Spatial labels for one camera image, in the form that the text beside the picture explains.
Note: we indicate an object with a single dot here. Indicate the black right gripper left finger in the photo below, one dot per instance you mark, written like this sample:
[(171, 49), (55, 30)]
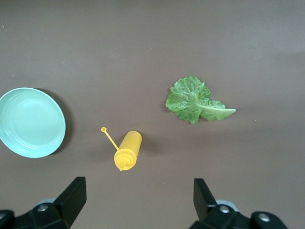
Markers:
[(69, 205)]

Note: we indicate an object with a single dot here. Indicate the yellow mustard squeeze bottle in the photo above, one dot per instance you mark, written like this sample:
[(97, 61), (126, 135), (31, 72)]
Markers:
[(129, 148)]

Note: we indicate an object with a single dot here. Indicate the green lettuce leaf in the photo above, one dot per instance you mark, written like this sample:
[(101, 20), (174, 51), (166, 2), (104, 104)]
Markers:
[(190, 100)]

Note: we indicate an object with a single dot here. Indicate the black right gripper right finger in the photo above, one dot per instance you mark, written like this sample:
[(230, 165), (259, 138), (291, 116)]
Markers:
[(207, 208)]

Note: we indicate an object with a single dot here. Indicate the mint green plate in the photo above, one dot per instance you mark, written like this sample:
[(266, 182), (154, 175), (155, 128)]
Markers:
[(31, 121)]

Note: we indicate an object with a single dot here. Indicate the brown table cover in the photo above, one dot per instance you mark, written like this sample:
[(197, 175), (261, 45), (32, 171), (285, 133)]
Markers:
[(152, 35)]

